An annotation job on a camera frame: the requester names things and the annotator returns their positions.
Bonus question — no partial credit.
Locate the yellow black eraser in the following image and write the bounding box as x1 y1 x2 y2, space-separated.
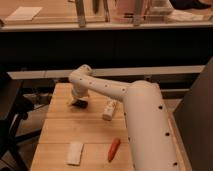
69 99 88 109

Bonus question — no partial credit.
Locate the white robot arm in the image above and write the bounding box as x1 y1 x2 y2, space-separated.
68 65 181 171

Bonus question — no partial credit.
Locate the white sponge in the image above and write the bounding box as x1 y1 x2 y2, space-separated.
67 141 84 166

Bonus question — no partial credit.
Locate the white cylinder block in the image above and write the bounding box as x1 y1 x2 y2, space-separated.
102 100 117 121

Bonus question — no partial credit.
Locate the black office chair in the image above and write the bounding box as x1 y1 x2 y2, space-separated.
0 71 41 171

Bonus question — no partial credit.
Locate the white paper sheet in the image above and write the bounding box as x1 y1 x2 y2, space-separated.
5 6 42 21

